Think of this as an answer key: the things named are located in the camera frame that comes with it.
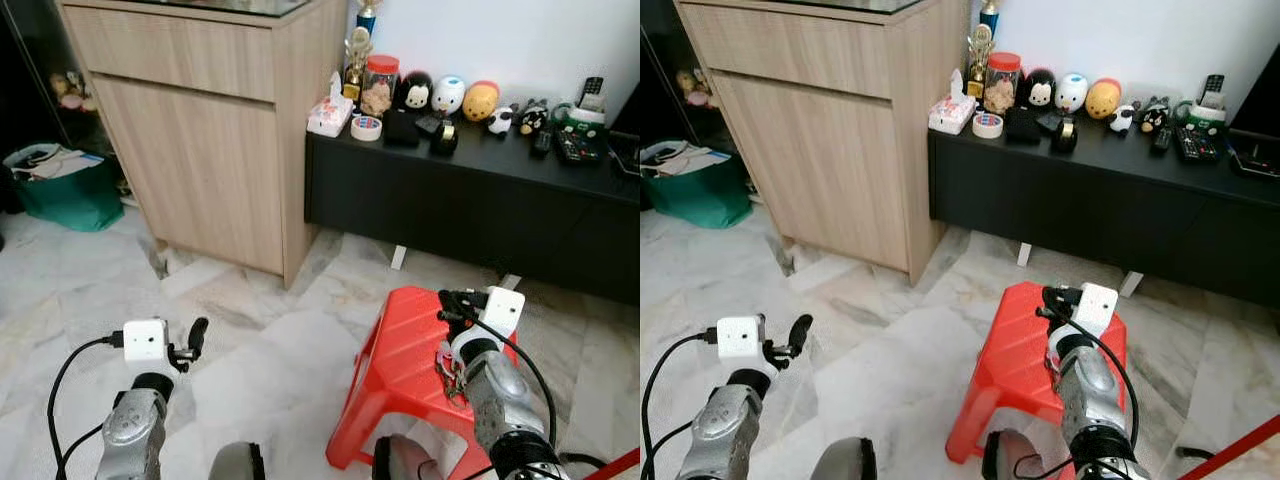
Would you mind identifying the red plastic stool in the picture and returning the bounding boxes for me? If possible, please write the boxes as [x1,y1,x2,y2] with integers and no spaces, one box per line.
[326,286,521,480]
[945,281,1128,471]

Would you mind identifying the black low console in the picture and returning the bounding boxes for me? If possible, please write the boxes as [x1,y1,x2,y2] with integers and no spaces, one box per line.
[305,105,641,306]
[927,100,1280,309]

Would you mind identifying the robot left leg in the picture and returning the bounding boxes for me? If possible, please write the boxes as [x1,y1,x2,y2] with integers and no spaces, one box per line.
[812,437,878,480]
[208,442,266,480]

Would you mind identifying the green shopping bag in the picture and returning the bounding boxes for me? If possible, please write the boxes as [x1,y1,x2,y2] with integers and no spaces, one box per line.
[640,140,753,229]
[3,143,126,233]

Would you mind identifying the black wallet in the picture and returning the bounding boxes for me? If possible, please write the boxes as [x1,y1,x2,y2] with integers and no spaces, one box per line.
[383,110,421,148]
[1005,108,1043,146]

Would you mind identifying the wide black remote control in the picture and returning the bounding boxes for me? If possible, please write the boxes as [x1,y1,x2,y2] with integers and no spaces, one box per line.
[1178,128,1223,164]
[555,130,604,166]

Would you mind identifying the small black mouse plush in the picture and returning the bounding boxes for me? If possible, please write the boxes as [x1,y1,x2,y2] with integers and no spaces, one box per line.
[1140,95,1173,134]
[518,98,551,137]

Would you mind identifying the red bar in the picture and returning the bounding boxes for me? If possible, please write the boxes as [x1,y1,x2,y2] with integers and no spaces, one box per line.
[580,447,641,480]
[1178,413,1280,480]

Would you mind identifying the yellow round plush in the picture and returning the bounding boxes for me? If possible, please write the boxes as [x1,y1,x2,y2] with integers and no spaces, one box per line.
[1085,78,1123,121]
[462,80,501,123]

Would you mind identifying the white papers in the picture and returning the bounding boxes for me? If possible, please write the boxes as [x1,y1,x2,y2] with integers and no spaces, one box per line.
[12,147,106,181]
[645,143,733,177]

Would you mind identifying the white round plush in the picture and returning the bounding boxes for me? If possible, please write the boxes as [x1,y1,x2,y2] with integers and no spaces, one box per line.
[1055,73,1089,114]
[432,75,467,116]

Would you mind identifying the black round plush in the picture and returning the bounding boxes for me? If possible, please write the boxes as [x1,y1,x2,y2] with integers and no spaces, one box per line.
[1022,68,1058,111]
[398,70,434,113]

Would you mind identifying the white pink tissue pack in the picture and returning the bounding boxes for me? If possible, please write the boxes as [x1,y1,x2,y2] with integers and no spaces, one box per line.
[928,68,976,135]
[307,72,354,138]

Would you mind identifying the black tray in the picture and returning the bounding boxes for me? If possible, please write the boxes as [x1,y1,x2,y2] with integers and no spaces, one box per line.
[1228,132,1280,181]
[610,130,641,179]

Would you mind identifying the red lidded jar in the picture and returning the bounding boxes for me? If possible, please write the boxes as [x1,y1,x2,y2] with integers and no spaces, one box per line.
[362,55,400,119]
[984,52,1022,116]

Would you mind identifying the gold trophy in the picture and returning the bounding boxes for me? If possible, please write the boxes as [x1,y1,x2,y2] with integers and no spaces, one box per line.
[343,26,373,101]
[966,22,995,99]

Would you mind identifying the black television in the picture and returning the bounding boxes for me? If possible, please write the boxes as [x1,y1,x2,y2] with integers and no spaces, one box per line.
[1228,62,1280,139]

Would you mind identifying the glass display cabinet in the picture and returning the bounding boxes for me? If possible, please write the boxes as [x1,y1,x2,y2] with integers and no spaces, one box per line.
[640,0,713,146]
[0,0,103,151]

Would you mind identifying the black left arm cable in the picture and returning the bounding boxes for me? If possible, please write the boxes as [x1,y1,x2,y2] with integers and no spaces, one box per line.
[640,332,721,480]
[47,335,126,480]

